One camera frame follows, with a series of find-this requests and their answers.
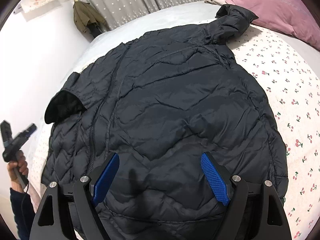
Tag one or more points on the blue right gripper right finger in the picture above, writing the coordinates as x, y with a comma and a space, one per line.
218, 178

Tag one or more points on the person's left hand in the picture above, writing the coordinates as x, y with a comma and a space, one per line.
21, 165

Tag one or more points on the cherry print bed sheet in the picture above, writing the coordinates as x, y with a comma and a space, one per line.
298, 123

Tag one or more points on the dark blue left sleeve forearm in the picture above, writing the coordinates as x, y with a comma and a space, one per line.
23, 213

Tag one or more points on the pink velvet pillow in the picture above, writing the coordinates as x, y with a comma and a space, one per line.
291, 17

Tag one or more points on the wall air conditioner with cover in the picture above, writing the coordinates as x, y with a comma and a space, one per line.
31, 9

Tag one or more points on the black puffer jacket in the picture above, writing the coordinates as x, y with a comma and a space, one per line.
159, 102

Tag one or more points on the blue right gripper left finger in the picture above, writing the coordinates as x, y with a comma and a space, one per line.
102, 178

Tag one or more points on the olive green hanging jacket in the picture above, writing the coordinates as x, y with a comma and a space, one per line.
88, 20

